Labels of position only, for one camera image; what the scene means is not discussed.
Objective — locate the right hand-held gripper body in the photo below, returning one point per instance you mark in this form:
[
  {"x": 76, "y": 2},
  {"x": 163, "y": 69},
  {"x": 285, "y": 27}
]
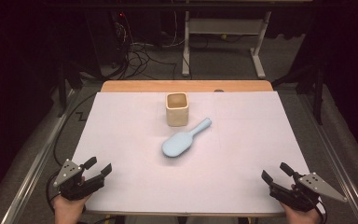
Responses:
[{"x": 304, "y": 193}]

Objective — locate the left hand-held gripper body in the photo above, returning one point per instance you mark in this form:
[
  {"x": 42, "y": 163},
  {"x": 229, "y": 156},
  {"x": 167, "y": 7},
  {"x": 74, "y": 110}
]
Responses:
[{"x": 71, "y": 183}]

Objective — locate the cream square cup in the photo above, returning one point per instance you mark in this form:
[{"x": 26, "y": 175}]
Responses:
[{"x": 177, "y": 113}]

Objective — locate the person's right hand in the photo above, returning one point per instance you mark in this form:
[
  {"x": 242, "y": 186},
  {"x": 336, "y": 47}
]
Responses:
[{"x": 303, "y": 217}]

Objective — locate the person's left hand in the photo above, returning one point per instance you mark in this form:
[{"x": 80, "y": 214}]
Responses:
[{"x": 68, "y": 211}]

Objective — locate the white table sheet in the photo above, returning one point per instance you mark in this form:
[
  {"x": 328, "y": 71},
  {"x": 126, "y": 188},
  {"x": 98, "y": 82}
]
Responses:
[{"x": 136, "y": 161}]

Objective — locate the black metal stand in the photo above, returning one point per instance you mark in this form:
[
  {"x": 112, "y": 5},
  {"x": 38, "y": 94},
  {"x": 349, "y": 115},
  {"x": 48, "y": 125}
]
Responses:
[
  {"x": 315, "y": 84},
  {"x": 70, "y": 77}
]

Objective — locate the dark device with red light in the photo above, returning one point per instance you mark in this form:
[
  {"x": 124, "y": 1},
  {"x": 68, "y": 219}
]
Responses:
[{"x": 121, "y": 18}]

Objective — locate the aluminium floor rail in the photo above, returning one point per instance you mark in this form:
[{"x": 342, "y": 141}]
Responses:
[
  {"x": 338, "y": 168},
  {"x": 34, "y": 165}
]

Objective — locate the white metal desk frame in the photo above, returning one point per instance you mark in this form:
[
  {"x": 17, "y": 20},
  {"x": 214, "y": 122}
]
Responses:
[{"x": 227, "y": 26}]

